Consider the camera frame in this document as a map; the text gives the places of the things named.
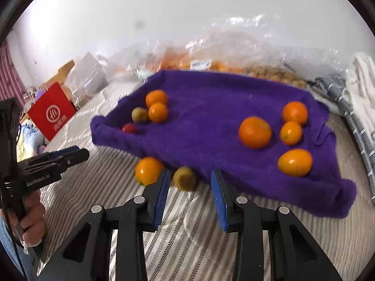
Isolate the smallest orange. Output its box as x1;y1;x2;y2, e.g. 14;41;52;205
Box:
135;157;164;186

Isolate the clear plastic bag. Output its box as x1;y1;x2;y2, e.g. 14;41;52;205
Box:
106;14;347;88

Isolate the orange persimmon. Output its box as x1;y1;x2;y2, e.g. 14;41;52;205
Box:
278;148;313;177

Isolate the purple towel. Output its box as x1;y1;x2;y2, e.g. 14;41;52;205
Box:
90;70;356;218

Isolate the orange tangerine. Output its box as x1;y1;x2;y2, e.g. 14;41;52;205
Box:
282;101;308;126

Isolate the small greenish fruit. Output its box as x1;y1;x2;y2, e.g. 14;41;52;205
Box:
173;166;196;191

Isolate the person's left hand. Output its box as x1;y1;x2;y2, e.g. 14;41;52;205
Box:
8;190;46;247

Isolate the striped bed quilt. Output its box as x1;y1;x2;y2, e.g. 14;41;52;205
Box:
34;82;374;280

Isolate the red small apple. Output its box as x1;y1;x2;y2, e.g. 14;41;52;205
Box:
121;123;137;134

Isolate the grey plastic bag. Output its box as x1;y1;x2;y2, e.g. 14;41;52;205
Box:
64;52;108;105

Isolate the small orange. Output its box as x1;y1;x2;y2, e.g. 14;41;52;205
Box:
280;121;303;146

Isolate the white striped towel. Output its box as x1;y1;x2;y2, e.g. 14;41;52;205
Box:
343;52;375;144

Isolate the grey checked cloth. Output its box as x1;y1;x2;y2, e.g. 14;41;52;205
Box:
314;75;374;204

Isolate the red paper bag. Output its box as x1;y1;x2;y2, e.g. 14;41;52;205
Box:
27;82;76;141

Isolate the greenish yellow fruit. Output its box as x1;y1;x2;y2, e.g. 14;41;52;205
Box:
131;107;149;123

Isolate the black cable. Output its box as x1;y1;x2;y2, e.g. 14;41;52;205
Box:
0;172;29;281

